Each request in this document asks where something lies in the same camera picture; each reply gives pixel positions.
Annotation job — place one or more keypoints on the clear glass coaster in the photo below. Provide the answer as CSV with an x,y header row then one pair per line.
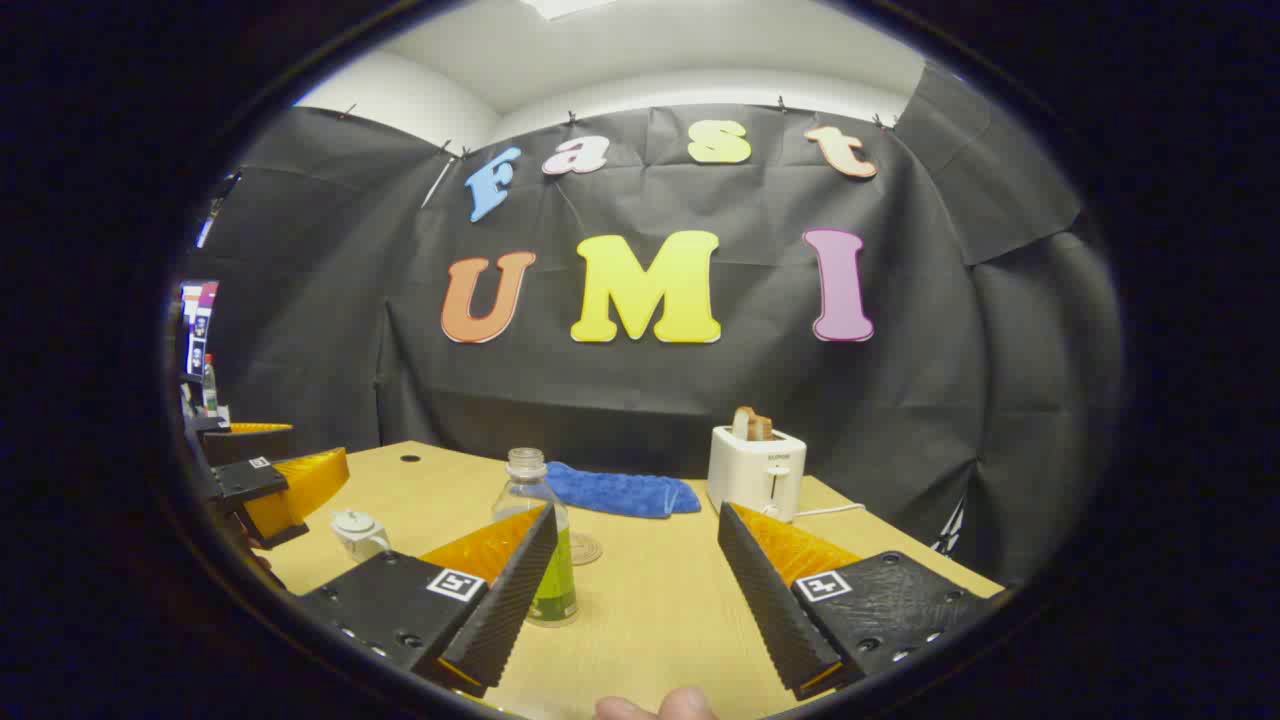
x,y
590,550

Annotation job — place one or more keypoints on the clear green label water bottle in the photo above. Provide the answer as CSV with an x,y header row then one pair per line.
x,y
528,482

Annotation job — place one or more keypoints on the computer monitor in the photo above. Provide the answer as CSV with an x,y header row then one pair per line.
x,y
198,320

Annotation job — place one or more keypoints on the white toaster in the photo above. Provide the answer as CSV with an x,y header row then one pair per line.
x,y
745,470

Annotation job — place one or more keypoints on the white teacup lid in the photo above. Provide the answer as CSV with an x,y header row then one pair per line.
x,y
352,521

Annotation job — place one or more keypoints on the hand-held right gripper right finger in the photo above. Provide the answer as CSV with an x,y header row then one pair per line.
x,y
770,610

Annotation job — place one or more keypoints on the red cap plastic bottle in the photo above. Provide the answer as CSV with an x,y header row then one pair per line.
x,y
210,390

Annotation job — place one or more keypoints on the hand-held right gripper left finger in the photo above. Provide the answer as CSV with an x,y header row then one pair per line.
x,y
500,610

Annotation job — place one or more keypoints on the blue towel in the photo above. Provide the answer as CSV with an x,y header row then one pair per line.
x,y
620,492

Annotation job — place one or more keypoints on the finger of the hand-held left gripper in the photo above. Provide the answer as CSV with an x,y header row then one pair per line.
x,y
245,480
245,446

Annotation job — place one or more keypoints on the black backdrop cloth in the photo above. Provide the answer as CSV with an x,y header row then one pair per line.
x,y
640,390

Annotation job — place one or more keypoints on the white teacup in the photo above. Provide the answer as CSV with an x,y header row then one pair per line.
x,y
362,545

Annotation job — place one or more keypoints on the brown bread slice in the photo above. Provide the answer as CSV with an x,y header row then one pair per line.
x,y
750,425

